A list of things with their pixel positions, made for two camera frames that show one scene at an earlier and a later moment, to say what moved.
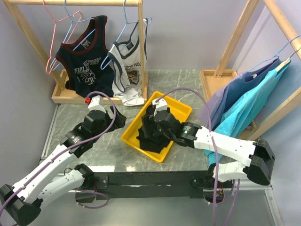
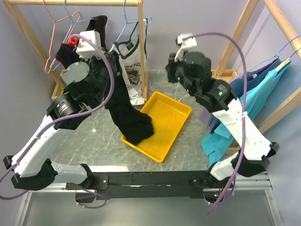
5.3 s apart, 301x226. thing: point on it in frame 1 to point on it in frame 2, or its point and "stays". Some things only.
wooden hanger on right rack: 282,64 stays
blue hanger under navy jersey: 72,22 stays
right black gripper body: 148,121 to 175,74
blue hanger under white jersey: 126,22 stays
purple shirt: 232,91 stays
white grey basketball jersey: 124,61 stays
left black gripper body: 107,118 to 99,67
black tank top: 150,145 to 136,125
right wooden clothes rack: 213,79 stays
